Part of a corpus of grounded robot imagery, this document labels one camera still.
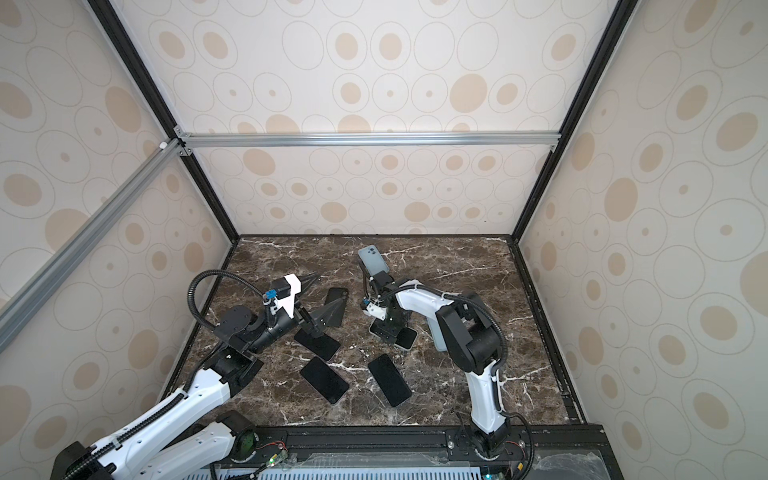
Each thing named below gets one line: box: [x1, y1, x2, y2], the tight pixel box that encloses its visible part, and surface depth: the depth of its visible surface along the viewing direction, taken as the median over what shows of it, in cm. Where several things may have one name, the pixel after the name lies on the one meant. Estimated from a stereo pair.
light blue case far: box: [358, 244, 390, 276], surface depth 118 cm
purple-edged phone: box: [300, 356, 349, 404], surface depth 87 cm
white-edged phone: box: [368, 318, 418, 351], surface depth 87 cm
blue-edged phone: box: [368, 354, 412, 407], surface depth 87 cm
